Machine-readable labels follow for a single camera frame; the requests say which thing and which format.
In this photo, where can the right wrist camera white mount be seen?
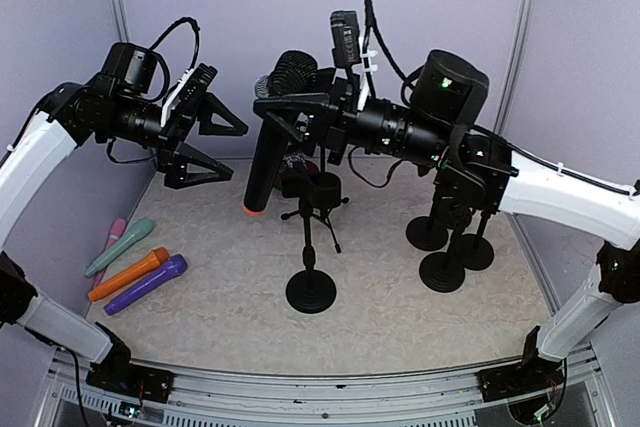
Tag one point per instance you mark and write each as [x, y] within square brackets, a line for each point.
[350, 53]

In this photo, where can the teal toy microphone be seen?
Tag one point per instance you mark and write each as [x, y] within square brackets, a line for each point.
[135, 233]

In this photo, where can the red floral plate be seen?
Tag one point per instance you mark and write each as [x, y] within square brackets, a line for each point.
[311, 167]

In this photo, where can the black stand for teal mic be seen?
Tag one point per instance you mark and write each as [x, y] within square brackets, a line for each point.
[474, 251]

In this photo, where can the glitter silver-head microphone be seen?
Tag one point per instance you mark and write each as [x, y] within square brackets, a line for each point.
[293, 158]

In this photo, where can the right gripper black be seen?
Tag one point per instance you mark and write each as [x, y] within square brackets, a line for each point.
[330, 118]

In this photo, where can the black tripod mic stand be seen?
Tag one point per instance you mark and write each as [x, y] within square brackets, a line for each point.
[320, 193]

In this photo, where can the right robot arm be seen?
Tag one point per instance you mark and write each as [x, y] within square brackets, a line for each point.
[476, 168]

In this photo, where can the orange toy microphone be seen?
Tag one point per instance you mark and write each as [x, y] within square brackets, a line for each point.
[135, 272]

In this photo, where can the black stand for orange mic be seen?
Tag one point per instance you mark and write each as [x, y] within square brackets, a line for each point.
[428, 233]

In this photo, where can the aluminium frame post right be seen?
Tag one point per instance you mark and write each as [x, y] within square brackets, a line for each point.
[516, 57]

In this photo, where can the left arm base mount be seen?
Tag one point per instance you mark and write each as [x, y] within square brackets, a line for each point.
[133, 380]

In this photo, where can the aluminium front rail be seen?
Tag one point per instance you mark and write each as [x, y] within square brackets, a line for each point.
[201, 397]

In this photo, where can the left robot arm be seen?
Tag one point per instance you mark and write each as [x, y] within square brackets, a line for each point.
[111, 106]

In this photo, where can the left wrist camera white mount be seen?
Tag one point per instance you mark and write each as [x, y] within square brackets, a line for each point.
[194, 80]

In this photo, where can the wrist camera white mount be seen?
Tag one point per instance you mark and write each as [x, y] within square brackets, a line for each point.
[194, 80]
[350, 53]

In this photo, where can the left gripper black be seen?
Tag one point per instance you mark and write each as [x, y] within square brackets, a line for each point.
[172, 152]

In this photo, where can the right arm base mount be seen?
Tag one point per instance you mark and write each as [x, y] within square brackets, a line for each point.
[517, 379]

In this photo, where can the black microphone orange tip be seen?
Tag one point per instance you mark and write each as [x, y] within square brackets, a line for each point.
[293, 73]

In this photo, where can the purple-head microphone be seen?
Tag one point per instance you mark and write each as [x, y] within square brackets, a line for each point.
[174, 267]

